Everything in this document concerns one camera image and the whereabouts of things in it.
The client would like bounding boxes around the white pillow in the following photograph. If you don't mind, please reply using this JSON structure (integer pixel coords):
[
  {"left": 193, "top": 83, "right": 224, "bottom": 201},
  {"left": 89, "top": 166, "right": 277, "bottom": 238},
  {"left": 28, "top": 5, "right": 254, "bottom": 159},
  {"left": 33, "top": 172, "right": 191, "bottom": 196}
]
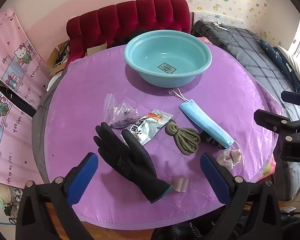
[{"left": 275, "top": 45, "right": 300, "bottom": 85}]

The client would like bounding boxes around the black work glove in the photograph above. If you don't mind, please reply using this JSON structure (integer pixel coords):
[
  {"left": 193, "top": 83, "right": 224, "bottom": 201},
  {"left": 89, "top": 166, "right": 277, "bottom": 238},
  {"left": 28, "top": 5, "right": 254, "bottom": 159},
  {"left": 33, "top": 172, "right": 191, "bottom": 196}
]
[{"left": 94, "top": 122, "right": 171, "bottom": 204}]

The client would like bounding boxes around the small clear pink wrapper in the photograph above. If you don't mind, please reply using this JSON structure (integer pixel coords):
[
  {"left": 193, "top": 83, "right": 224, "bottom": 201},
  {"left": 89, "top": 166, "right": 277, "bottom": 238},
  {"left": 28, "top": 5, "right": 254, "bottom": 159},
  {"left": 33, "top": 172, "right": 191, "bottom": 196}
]
[{"left": 216, "top": 148, "right": 242, "bottom": 168}]

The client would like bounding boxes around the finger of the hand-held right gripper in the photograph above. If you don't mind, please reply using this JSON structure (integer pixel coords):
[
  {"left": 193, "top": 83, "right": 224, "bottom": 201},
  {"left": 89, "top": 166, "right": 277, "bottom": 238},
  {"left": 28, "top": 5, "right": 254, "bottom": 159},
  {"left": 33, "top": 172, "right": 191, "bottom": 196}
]
[
  {"left": 254, "top": 109, "right": 300, "bottom": 142},
  {"left": 281, "top": 91, "right": 300, "bottom": 107}
]

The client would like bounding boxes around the red velvet tufted sofa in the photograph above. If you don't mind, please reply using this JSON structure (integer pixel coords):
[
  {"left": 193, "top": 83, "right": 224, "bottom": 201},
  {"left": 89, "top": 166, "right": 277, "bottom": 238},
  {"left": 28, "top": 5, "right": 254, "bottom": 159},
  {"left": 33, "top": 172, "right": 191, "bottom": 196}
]
[{"left": 66, "top": 0, "right": 192, "bottom": 65}]

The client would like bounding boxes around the clear zip bag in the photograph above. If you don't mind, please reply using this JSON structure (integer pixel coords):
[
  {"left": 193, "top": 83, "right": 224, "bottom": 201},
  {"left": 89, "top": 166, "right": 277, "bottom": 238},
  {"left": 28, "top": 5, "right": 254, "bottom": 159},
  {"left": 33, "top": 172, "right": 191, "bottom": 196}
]
[{"left": 103, "top": 94, "right": 139, "bottom": 130}]

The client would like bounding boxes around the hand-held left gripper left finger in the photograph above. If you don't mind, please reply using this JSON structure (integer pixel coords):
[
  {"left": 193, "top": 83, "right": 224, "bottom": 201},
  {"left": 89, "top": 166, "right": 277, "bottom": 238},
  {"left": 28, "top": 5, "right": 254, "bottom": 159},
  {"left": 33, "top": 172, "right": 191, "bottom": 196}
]
[{"left": 15, "top": 152, "right": 99, "bottom": 240}]

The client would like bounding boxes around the small translucent pink piece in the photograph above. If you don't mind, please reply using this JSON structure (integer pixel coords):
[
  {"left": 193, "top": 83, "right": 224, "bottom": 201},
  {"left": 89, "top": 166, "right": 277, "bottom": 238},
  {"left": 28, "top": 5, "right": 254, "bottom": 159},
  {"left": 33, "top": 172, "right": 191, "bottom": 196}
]
[{"left": 170, "top": 177, "right": 189, "bottom": 193}]

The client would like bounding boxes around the teal plastic basin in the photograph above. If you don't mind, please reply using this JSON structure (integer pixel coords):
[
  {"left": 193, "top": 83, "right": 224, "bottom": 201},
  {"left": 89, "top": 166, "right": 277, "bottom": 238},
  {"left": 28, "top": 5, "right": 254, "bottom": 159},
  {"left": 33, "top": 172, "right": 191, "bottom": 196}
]
[{"left": 124, "top": 30, "right": 212, "bottom": 88}]

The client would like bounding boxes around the olive green rope bundle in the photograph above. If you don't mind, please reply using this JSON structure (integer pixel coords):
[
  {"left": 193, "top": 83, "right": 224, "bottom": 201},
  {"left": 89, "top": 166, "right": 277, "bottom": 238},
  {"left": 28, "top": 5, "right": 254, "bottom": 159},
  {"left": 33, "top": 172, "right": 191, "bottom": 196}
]
[{"left": 164, "top": 120, "right": 202, "bottom": 155}]

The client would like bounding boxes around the purple quilted mat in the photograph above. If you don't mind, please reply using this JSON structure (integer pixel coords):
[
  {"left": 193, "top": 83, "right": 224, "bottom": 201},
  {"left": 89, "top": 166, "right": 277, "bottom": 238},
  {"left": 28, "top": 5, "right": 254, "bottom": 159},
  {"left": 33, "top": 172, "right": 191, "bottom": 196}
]
[{"left": 44, "top": 44, "right": 285, "bottom": 230}]

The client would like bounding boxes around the small black packet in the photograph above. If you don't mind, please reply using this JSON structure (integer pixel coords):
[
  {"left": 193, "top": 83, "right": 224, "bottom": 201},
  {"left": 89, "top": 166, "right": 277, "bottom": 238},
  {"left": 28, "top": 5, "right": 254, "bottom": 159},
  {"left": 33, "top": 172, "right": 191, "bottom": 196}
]
[{"left": 201, "top": 130, "right": 227, "bottom": 148}]

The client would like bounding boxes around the cardboard box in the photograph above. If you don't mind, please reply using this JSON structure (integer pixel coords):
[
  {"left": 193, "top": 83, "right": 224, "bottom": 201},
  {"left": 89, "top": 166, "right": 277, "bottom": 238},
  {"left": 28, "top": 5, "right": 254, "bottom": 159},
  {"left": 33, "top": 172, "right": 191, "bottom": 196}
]
[{"left": 46, "top": 40, "right": 71, "bottom": 77}]

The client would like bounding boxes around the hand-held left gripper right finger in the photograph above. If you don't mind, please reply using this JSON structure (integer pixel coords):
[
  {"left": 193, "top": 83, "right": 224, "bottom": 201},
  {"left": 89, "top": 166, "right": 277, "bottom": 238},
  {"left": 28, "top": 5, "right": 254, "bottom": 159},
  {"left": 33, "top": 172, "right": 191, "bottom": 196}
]
[{"left": 200, "top": 152, "right": 283, "bottom": 240}]

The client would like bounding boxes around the navy star print pillow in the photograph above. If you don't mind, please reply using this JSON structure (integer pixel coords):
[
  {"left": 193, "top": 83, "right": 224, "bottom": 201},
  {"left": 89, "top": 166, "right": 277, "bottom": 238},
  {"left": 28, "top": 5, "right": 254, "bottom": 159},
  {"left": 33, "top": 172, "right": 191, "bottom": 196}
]
[{"left": 259, "top": 39, "right": 300, "bottom": 93}]

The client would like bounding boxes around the white snack packet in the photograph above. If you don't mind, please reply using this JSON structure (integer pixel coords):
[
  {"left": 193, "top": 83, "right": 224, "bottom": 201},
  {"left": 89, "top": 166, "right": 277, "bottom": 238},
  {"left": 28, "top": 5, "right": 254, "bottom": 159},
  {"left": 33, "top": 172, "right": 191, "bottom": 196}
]
[{"left": 120, "top": 109, "right": 174, "bottom": 146}]

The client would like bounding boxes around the blue face mask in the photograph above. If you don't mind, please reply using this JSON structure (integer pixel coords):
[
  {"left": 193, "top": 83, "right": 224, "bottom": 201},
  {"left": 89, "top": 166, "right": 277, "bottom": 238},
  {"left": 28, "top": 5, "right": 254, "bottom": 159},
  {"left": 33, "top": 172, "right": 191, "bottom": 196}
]
[{"left": 169, "top": 88, "right": 247, "bottom": 169}]

